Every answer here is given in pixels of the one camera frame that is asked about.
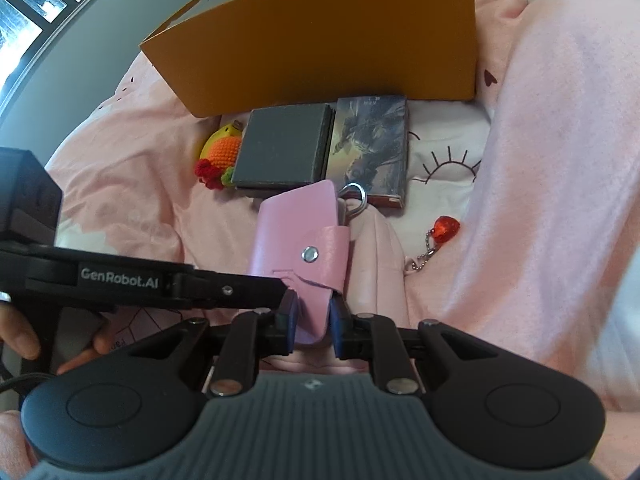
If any yellow plastic toy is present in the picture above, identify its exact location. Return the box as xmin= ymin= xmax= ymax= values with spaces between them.
xmin=200 ymin=120 xmax=243 ymax=158

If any illustrated card box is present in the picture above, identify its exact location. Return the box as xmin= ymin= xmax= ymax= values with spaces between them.
xmin=326 ymin=96 xmax=409 ymax=209

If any pink patterned bed duvet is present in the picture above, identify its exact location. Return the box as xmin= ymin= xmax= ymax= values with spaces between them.
xmin=48 ymin=0 xmax=639 ymax=479

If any pink leather key pouch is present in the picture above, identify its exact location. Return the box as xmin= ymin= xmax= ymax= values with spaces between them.
xmin=248 ymin=180 xmax=350 ymax=346

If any person's left hand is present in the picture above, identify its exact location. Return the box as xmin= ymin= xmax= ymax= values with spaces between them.
xmin=0 ymin=301 xmax=120 ymax=376

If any orange crochet fruit toy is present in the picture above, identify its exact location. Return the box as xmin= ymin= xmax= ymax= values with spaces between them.
xmin=193 ymin=134 xmax=242 ymax=190

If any orange cardboard box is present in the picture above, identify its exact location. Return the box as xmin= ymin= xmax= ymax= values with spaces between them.
xmin=141 ymin=0 xmax=477 ymax=117

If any dark grey flat box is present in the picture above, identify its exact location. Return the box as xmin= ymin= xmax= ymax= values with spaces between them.
xmin=232 ymin=103 xmax=333 ymax=193

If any red heart keychain charm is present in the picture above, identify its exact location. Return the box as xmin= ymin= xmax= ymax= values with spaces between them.
xmin=404 ymin=216 xmax=461 ymax=274

